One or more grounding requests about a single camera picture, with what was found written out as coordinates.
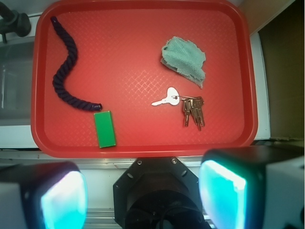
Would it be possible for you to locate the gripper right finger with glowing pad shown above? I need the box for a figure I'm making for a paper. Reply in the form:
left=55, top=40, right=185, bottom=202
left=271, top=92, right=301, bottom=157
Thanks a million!
left=199, top=146, right=305, bottom=229

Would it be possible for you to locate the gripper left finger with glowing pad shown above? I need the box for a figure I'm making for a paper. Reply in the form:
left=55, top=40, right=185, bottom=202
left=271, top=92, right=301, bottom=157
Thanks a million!
left=0, top=161, right=88, bottom=229

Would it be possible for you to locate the silver key bunch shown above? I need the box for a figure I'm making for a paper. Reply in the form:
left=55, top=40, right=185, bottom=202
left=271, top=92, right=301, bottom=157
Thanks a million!
left=151, top=87, right=205, bottom=131

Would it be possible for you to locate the green rectangular block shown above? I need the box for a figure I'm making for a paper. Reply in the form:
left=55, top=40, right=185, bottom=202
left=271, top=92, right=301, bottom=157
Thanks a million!
left=94, top=111, right=116, bottom=148

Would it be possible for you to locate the red plastic tray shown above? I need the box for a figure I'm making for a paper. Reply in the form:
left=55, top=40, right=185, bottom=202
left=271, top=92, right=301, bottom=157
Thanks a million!
left=31, top=0, right=258, bottom=158

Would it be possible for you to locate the teal crumpled cloth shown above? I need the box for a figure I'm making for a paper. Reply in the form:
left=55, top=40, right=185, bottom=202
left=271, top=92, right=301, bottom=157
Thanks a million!
left=161, top=36, right=206, bottom=89

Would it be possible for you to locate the black clamp knob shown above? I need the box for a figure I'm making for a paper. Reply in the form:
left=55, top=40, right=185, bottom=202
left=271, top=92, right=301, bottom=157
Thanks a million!
left=0, top=2, right=31, bottom=44

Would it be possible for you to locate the black octagonal mount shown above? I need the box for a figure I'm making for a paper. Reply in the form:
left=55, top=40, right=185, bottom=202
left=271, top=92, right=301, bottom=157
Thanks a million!
left=113, top=157, right=211, bottom=229

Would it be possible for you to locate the dark purple rope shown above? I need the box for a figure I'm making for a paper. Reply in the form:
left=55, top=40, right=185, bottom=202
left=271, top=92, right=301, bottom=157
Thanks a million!
left=50, top=16, right=103, bottom=112

